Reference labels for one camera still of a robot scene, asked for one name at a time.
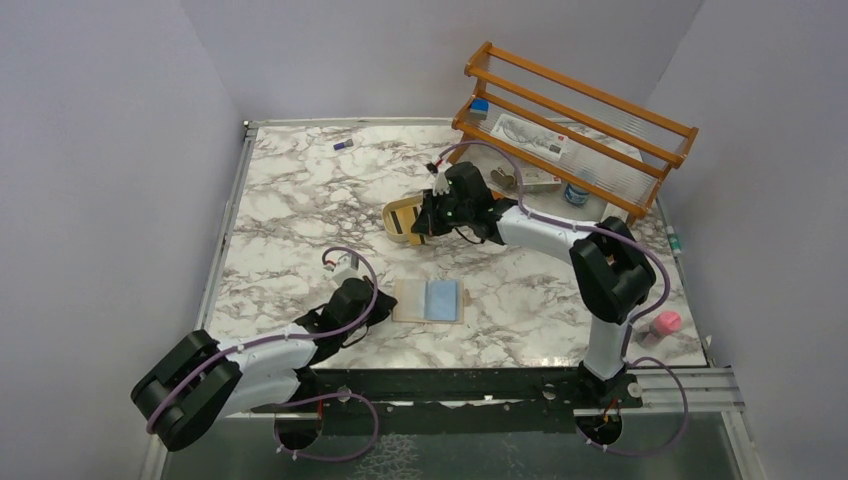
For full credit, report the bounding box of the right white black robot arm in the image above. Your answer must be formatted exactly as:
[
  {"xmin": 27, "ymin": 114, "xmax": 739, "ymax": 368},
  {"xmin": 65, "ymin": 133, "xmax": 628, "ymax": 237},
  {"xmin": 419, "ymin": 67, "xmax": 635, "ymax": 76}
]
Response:
[{"xmin": 411, "ymin": 163, "xmax": 656, "ymax": 381}]

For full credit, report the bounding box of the yellow card with black stripe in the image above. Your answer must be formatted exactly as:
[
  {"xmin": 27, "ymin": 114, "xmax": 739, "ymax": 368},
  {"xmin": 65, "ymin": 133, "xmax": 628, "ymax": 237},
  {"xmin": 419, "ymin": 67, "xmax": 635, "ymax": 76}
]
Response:
[{"xmin": 386, "ymin": 205, "xmax": 420, "ymax": 235}]

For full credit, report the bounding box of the clear printed packet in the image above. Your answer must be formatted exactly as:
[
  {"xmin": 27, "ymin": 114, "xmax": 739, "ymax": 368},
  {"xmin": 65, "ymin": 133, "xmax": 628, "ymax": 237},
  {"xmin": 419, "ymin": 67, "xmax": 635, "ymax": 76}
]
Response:
[{"xmin": 491, "ymin": 113, "xmax": 569, "ymax": 162}]

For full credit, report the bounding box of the green white tube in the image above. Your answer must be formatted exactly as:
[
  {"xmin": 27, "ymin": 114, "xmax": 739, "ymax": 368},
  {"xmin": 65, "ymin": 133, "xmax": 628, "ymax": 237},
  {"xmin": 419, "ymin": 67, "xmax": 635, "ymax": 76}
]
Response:
[{"xmin": 665, "ymin": 225, "xmax": 682, "ymax": 257}]

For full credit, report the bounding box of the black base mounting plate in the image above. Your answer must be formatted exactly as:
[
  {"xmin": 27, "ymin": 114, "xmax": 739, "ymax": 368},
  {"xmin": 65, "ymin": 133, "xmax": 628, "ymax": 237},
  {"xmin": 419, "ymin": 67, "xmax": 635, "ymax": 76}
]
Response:
[{"xmin": 250, "ymin": 351, "xmax": 644, "ymax": 453}]

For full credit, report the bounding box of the blue white small jar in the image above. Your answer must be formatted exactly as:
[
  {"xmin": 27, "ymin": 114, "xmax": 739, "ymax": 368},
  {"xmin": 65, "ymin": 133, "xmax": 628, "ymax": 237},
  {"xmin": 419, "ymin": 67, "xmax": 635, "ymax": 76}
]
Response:
[{"xmin": 563, "ymin": 183, "xmax": 591, "ymax": 207}]

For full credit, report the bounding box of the blue grey eraser block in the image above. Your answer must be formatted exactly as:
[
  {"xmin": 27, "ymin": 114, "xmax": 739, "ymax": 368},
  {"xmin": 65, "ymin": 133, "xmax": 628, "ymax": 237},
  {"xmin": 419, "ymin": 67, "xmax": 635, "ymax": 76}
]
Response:
[{"xmin": 468, "ymin": 98, "xmax": 489, "ymax": 121}]

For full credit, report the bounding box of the beige oval tray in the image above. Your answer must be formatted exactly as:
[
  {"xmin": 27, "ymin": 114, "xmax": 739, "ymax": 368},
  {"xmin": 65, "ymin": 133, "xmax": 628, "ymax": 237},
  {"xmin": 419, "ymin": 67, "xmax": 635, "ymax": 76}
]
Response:
[{"xmin": 382, "ymin": 194, "xmax": 426, "ymax": 246}]

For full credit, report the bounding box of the small grey box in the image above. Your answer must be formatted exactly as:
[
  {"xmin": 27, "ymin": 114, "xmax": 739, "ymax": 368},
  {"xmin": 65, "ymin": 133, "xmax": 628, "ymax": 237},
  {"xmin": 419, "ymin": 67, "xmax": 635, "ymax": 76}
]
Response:
[{"xmin": 520, "ymin": 167, "xmax": 562, "ymax": 193}]

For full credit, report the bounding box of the orange wooden shelf rack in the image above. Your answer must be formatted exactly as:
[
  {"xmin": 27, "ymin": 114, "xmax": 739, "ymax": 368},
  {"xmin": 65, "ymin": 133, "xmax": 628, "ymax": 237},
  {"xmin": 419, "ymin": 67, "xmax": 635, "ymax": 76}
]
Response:
[{"xmin": 452, "ymin": 42, "xmax": 699, "ymax": 222}]

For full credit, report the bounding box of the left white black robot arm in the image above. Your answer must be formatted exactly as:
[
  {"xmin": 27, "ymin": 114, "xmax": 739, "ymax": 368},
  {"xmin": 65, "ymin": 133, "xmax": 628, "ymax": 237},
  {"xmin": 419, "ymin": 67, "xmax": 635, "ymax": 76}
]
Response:
[{"xmin": 130, "ymin": 278, "xmax": 398, "ymax": 452}]

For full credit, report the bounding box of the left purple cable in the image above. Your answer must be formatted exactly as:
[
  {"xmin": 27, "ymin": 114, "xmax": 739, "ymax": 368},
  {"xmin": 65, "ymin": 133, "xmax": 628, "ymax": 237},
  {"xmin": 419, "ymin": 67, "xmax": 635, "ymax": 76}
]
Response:
[{"xmin": 145, "ymin": 246, "xmax": 382, "ymax": 463}]

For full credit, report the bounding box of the metal binder clip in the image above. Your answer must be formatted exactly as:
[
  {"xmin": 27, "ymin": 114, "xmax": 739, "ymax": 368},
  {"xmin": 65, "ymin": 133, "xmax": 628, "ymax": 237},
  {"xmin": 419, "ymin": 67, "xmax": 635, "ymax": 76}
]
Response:
[{"xmin": 490, "ymin": 168, "xmax": 517, "ymax": 190}]

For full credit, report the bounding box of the pink round cap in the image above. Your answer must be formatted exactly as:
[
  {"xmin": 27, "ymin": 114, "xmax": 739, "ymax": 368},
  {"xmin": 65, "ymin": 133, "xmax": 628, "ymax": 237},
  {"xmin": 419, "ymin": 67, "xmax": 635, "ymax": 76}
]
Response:
[{"xmin": 634, "ymin": 311, "xmax": 683, "ymax": 349}]

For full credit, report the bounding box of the beige card holder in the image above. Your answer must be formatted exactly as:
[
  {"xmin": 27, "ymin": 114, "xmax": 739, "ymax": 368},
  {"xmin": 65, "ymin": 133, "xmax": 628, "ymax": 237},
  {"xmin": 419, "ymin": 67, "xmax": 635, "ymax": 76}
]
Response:
[{"xmin": 392, "ymin": 278, "xmax": 473, "ymax": 326}]

